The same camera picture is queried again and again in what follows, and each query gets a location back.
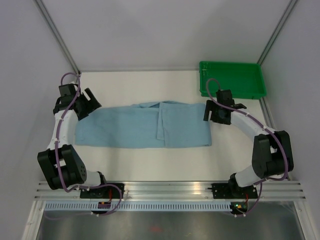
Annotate green plastic tray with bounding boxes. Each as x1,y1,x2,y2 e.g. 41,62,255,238
199,61,267,100

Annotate light blue trousers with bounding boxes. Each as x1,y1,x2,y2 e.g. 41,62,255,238
75,101,212,149

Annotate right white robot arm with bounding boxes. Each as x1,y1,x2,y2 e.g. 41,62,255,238
203,89,294,198

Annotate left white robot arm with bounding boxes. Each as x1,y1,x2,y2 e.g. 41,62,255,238
37,83,109,199

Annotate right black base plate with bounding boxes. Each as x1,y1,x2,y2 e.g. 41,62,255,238
207,183,258,200

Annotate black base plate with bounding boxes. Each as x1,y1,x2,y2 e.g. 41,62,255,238
80,186,120,200
207,183,258,200

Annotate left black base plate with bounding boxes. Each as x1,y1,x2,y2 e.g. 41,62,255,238
80,186,120,200

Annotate white slotted cable duct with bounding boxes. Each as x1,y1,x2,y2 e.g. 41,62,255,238
44,201,231,212

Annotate aluminium mounting rail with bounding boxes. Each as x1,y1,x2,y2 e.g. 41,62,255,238
33,181,306,202

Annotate left aluminium frame post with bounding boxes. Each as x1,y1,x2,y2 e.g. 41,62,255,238
33,0,81,74

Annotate aluminium frame post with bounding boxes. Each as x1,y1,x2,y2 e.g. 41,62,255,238
33,0,81,74
257,0,299,66

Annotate right aluminium frame post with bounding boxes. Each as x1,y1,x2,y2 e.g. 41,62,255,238
257,0,299,66

